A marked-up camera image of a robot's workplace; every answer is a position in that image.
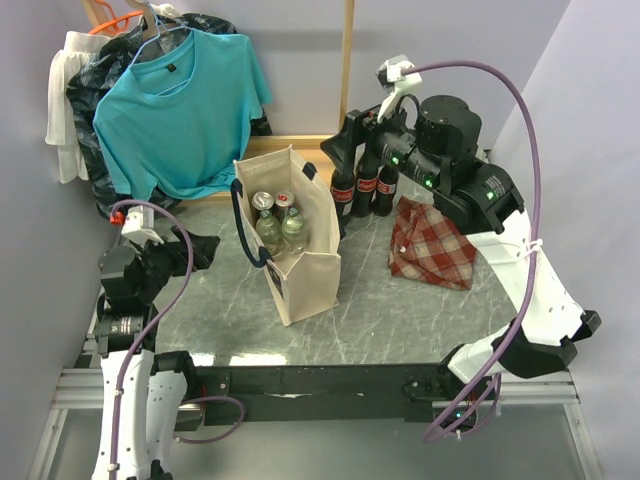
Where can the red plaid cloth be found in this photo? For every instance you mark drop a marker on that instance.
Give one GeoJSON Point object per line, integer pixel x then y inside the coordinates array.
{"type": "Point", "coordinates": [427, 247]}

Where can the silver top drink can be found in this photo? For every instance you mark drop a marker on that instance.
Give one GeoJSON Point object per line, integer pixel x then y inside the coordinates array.
{"type": "Point", "coordinates": [262, 201]}

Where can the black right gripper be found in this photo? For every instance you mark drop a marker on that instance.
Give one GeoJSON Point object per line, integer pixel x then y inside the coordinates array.
{"type": "Point", "coordinates": [345, 147]}

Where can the dark floral patterned shirt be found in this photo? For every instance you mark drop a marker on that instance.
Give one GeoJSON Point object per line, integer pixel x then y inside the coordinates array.
{"type": "Point", "coordinates": [94, 80]}

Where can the beige canvas tote bag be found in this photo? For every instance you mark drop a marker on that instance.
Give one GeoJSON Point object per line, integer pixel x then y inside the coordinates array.
{"type": "Point", "coordinates": [301, 285]}

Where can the Coca-Cola glass bottle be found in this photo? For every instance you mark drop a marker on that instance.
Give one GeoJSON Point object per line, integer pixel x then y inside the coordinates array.
{"type": "Point", "coordinates": [385, 191]}
{"type": "Point", "coordinates": [342, 189]}
{"type": "Point", "coordinates": [365, 185]}

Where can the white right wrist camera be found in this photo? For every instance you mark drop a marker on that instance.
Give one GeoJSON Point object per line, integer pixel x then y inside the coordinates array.
{"type": "Point", "coordinates": [393, 79]}

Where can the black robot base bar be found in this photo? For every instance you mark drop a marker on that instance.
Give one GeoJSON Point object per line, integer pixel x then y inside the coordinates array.
{"type": "Point", "coordinates": [329, 392]}

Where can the aluminium rail profile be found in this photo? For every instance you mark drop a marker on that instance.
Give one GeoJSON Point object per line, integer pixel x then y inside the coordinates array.
{"type": "Point", "coordinates": [553, 389]}

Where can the turquoise t-shirt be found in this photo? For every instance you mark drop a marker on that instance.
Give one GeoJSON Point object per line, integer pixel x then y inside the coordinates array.
{"type": "Point", "coordinates": [177, 123]}

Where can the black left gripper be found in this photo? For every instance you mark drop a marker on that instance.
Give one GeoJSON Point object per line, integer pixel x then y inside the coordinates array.
{"type": "Point", "coordinates": [177, 250]}

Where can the light blue wire hanger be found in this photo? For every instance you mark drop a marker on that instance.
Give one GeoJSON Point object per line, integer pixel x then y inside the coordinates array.
{"type": "Point", "coordinates": [155, 40]}

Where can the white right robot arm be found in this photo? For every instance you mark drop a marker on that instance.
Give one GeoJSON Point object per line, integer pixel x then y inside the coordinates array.
{"type": "Point", "coordinates": [481, 200]}

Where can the orange plastic hanger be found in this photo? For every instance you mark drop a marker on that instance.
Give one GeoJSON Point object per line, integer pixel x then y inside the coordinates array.
{"type": "Point", "coordinates": [104, 20]}

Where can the white hanging garment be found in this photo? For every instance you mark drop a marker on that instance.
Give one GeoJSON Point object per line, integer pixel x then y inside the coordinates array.
{"type": "Point", "coordinates": [79, 48]}

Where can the green cap clear bottle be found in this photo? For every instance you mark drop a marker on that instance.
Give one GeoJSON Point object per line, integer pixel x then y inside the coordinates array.
{"type": "Point", "coordinates": [268, 229]}
{"type": "Point", "coordinates": [294, 231]}

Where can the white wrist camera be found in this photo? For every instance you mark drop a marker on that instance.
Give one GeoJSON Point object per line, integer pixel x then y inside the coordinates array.
{"type": "Point", "coordinates": [137, 226]}
{"type": "Point", "coordinates": [393, 79]}

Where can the red tab drink can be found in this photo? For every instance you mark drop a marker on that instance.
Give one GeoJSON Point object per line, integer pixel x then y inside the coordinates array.
{"type": "Point", "coordinates": [283, 201]}

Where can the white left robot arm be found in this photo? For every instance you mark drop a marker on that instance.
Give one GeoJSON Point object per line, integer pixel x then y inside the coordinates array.
{"type": "Point", "coordinates": [142, 389]}

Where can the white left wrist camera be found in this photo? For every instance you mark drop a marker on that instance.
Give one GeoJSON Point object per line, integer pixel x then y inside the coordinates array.
{"type": "Point", "coordinates": [137, 226]}

